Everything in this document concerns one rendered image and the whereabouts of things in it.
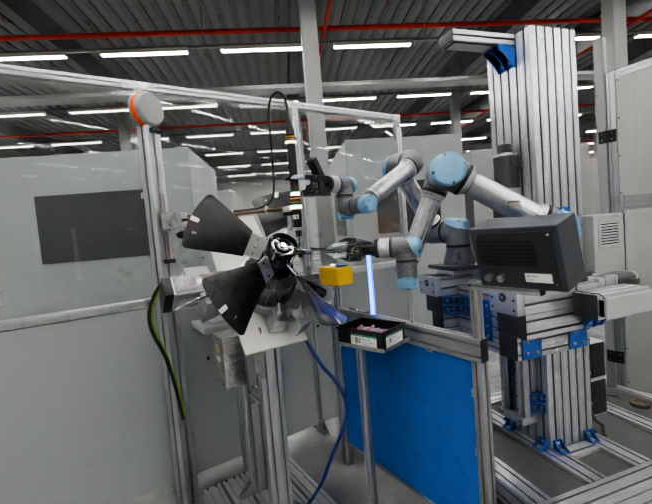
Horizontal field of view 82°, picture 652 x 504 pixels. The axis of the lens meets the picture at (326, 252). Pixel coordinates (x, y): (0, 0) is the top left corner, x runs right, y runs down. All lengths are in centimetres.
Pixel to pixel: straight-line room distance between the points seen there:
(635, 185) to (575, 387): 116
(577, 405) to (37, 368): 236
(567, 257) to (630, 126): 158
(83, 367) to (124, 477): 57
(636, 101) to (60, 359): 309
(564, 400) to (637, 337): 82
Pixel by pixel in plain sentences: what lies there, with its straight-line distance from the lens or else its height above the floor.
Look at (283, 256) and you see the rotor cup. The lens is 138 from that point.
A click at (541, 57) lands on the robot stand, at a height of 190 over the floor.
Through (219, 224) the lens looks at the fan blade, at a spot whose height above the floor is 132.
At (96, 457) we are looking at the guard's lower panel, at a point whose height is 31.
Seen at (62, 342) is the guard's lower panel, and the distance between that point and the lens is 207.
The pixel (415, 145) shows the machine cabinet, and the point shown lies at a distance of 438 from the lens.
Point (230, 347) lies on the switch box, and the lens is 172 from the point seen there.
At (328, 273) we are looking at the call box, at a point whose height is 104.
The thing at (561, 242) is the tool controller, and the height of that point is 118.
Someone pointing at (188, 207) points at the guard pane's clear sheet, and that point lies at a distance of 210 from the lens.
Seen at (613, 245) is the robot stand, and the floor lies 109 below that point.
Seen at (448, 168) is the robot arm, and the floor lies 144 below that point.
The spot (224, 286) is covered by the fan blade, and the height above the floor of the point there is 111.
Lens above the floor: 126
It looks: 3 degrees down
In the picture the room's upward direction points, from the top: 5 degrees counter-clockwise
